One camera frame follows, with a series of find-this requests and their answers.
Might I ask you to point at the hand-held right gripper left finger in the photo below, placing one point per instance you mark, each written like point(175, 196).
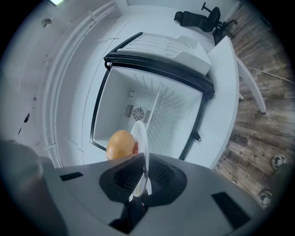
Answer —
point(128, 177)

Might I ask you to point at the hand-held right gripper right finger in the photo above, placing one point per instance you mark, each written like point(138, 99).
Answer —
point(161, 175)

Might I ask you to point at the orange bread bun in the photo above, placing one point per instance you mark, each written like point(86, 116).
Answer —
point(119, 145)

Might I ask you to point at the white round plate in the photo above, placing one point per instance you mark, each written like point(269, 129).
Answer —
point(140, 138)

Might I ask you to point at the black oven with door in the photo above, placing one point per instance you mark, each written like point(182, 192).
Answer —
point(115, 103)

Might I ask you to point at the white table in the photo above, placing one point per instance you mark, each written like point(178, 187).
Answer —
point(225, 92)

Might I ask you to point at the person's left shoe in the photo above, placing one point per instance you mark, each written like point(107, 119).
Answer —
point(265, 199)

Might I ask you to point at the person's shoe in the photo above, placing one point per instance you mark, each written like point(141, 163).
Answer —
point(279, 161)
point(265, 199)

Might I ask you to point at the person's right shoe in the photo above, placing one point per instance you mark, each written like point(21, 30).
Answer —
point(279, 161)

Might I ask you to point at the black office chair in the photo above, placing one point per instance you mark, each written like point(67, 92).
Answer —
point(202, 21)

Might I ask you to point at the ceiling light panel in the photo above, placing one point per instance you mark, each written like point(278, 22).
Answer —
point(56, 1)

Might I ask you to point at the white wall conduit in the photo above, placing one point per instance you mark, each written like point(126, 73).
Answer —
point(49, 103)

